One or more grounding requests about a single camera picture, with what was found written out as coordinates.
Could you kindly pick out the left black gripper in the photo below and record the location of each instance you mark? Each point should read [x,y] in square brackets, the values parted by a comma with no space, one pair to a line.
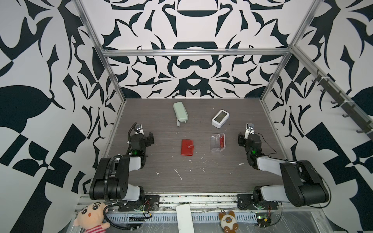
[148,140]

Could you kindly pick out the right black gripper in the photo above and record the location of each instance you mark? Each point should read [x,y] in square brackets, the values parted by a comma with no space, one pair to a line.
[241,140]

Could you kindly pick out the red leather card holder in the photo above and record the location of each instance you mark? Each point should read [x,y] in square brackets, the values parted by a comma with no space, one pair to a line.
[187,147]

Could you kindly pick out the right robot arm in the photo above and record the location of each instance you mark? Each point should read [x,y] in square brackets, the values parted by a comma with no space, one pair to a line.
[302,184]

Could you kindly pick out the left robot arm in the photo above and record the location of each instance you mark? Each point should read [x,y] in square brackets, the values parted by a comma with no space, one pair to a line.
[111,180]

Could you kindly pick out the red vip card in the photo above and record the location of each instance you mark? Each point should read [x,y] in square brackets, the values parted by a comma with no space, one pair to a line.
[222,141]

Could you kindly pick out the clear acrylic card stand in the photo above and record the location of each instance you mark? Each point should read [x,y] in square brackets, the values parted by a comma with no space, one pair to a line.
[214,143]

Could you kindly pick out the white digital clock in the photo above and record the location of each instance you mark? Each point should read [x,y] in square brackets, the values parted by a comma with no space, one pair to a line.
[220,119]

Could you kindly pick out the green glasses case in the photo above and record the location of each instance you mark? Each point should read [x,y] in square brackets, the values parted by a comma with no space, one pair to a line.
[180,112]

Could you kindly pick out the small green circuit board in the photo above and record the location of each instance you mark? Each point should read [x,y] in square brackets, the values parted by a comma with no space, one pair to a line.
[263,220]

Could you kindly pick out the brown white plush toy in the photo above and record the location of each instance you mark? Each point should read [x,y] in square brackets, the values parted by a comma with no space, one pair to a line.
[228,221]

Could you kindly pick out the cartoon boy plush doll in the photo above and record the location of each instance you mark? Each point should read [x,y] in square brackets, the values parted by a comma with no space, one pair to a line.
[91,218]

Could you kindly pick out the white rectangular box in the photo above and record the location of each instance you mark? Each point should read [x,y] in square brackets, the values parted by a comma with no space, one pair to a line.
[184,219]

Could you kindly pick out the grey hook rack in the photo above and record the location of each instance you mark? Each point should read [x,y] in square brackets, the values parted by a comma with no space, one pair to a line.
[350,107]

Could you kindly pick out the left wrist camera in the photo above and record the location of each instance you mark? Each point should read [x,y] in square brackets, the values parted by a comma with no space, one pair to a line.
[138,129]

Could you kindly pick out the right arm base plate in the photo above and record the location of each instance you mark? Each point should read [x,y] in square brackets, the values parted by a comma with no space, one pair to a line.
[247,202]

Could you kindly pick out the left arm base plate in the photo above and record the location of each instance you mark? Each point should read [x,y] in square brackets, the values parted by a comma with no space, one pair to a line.
[145,203]

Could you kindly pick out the white cable duct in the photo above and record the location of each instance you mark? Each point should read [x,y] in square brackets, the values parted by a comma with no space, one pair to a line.
[158,218]

